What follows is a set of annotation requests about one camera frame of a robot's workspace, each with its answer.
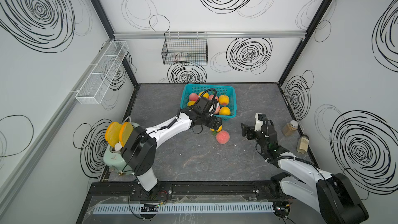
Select pink peach bottom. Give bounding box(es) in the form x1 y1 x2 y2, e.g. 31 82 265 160
214 104 220 115

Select pink peach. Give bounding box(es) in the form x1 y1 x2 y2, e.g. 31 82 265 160
214 104 220 115
208 94 218 101
188 93 199 102
216 130 230 144

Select yellow red peach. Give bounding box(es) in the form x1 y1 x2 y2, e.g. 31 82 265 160
218 95 230 107

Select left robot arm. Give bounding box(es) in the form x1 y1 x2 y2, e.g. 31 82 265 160
121 97 222 195

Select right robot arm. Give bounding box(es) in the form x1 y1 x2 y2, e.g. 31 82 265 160
240 114 369 224

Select teal plastic basket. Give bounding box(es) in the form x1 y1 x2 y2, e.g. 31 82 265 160
180 84 237 122

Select brown spice jar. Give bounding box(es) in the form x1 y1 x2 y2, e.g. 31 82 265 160
282 120 299 136

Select beige spice jar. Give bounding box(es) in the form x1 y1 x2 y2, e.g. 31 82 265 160
296 135 309 154

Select right yellow toast slice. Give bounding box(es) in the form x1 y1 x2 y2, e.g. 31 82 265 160
119 122 134 147

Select yellow toast slice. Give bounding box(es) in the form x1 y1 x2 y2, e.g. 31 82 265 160
119 122 134 147
105 122 122 148

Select left yellow toast slice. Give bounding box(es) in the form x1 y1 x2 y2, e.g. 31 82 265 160
105 122 122 148

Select mint green toaster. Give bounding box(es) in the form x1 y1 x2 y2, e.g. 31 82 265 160
103 122 139 175

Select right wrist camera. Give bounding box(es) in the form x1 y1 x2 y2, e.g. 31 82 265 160
255 113 267 131

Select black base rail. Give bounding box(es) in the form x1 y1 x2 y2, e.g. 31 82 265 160
86 179 338 201

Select black wire wall basket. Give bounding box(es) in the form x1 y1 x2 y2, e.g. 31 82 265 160
161 32 208 66

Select white slotted cable duct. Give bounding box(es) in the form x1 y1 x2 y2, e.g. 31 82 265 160
92 202 275 215

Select white mesh wall shelf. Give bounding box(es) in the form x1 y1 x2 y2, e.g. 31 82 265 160
76 40 129 105

